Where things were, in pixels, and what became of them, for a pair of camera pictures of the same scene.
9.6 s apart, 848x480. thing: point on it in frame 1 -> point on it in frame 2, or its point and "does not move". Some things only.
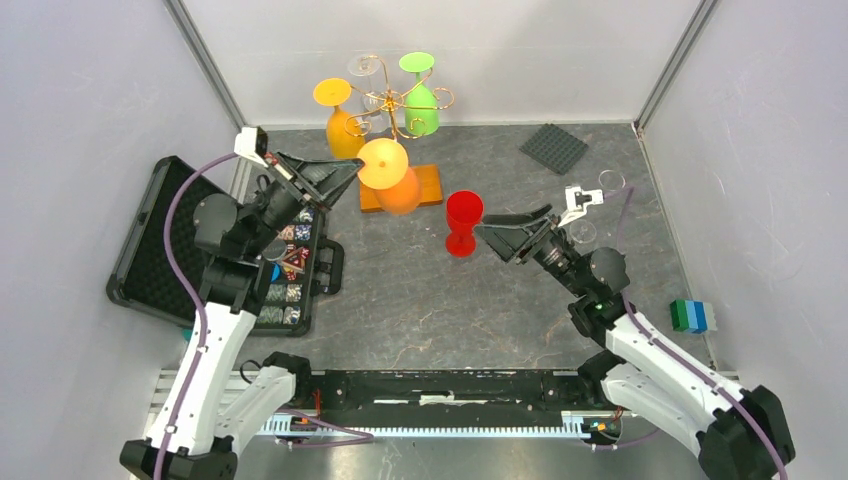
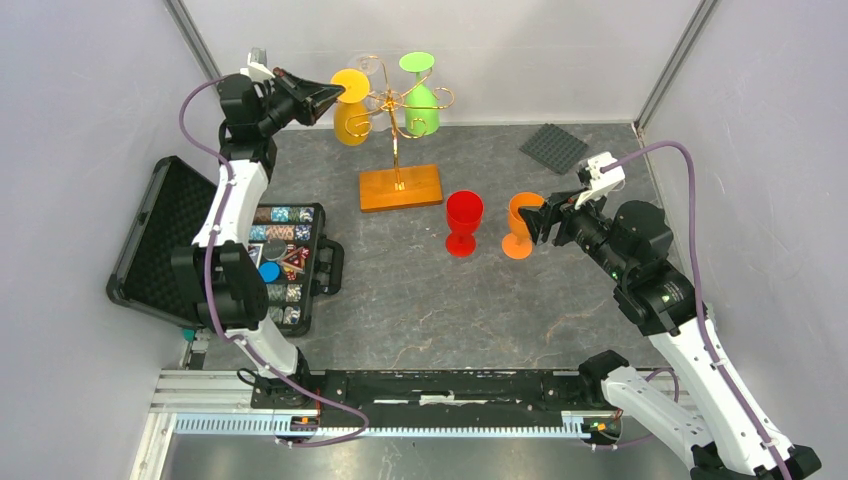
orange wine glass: [402, 199] -> [518, 245]
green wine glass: [421, 107] does not move
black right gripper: [507, 240] -> [567, 211]
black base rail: [344, 406] does not move
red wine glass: [464, 210] does not move
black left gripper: [331, 180] -> [312, 100]
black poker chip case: [296, 266] does not move
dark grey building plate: [555, 147] does not move
